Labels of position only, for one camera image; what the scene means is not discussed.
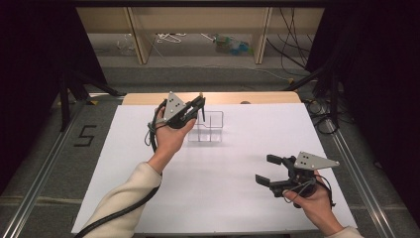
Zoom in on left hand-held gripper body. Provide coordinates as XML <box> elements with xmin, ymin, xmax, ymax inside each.
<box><xmin>162</xmin><ymin>90</ymin><xmax>200</xmax><ymax>130</ymax></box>

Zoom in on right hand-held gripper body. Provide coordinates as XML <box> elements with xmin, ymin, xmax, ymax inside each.
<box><xmin>269</xmin><ymin>151</ymin><xmax>341</xmax><ymax>199</ymax></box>

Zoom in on black pen with tan end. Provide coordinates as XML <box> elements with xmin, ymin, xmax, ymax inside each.
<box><xmin>198</xmin><ymin>92</ymin><xmax>206</xmax><ymax>123</ymax></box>

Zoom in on clear plastic organizer box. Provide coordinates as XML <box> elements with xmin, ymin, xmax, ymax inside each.
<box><xmin>187</xmin><ymin>110</ymin><xmax>225</xmax><ymax>144</ymax></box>

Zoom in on person's left hand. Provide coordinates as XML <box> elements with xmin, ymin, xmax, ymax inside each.
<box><xmin>153</xmin><ymin>106</ymin><xmax>198</xmax><ymax>161</ymax></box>

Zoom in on person's right hand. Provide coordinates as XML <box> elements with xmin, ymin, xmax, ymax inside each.
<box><xmin>282</xmin><ymin>175</ymin><xmax>345</xmax><ymax>237</ymax></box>

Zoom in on wooden table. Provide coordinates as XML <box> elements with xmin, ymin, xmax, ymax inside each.
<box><xmin>121</xmin><ymin>91</ymin><xmax>302</xmax><ymax>106</ymax></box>

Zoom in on white board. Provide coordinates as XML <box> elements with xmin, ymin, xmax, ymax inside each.
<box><xmin>70</xmin><ymin>102</ymin><xmax>358</xmax><ymax>235</ymax></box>

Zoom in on colourful plastic bag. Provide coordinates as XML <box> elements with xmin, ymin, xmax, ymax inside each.
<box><xmin>212</xmin><ymin>33</ymin><xmax>255</xmax><ymax>57</ymax></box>

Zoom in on black stand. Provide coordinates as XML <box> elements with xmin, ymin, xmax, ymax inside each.
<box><xmin>282</xmin><ymin>64</ymin><xmax>342</xmax><ymax>129</ymax></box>
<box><xmin>58</xmin><ymin>69</ymin><xmax>126</xmax><ymax>133</ymax></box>

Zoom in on white hanger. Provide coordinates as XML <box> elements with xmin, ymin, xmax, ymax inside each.
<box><xmin>156</xmin><ymin>32</ymin><xmax>187</xmax><ymax>45</ymax></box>

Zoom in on clear plastic wrap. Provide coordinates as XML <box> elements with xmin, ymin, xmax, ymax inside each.
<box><xmin>115</xmin><ymin>33</ymin><xmax>137</xmax><ymax>57</ymax></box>

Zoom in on wooden shelf unit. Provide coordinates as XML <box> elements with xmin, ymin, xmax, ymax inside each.
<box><xmin>75</xmin><ymin>6</ymin><xmax>326</xmax><ymax>65</ymax></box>

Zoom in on right hand-held gripper cable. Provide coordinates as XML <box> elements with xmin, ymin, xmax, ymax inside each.
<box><xmin>282</xmin><ymin>174</ymin><xmax>337</xmax><ymax>208</ymax></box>

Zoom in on hand-held gripper cable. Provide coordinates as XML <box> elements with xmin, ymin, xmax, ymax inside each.
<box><xmin>73</xmin><ymin>98</ymin><xmax>168</xmax><ymax>238</ymax></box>
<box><xmin>282</xmin><ymin>174</ymin><xmax>337</xmax><ymax>208</ymax></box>

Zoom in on black floor cables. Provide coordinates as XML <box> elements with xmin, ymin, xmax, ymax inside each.
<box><xmin>304</xmin><ymin>98</ymin><xmax>341</xmax><ymax>136</ymax></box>

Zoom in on metal floor rail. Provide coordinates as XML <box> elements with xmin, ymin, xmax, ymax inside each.
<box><xmin>324</xmin><ymin>118</ymin><xmax>395</xmax><ymax>238</ymax></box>
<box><xmin>0</xmin><ymin>98</ymin><xmax>87</xmax><ymax>238</ymax></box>

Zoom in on left hand-held gripper cable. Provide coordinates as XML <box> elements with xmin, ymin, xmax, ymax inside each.
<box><xmin>73</xmin><ymin>98</ymin><xmax>168</xmax><ymax>238</ymax></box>

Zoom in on hanging black cables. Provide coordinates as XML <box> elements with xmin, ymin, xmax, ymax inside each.
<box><xmin>265</xmin><ymin>7</ymin><xmax>326</xmax><ymax>71</ymax></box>

